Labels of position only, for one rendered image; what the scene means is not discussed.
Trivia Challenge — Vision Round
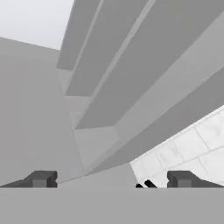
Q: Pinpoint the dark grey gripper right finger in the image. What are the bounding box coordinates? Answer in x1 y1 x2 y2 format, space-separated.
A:
166 170 224 188

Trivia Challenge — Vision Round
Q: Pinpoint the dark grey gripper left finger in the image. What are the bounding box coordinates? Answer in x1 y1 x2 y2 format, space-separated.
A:
0 170 59 188

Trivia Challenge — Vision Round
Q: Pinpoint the grey wall cabinet with shelves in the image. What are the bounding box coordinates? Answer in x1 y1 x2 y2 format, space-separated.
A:
56 0 224 189

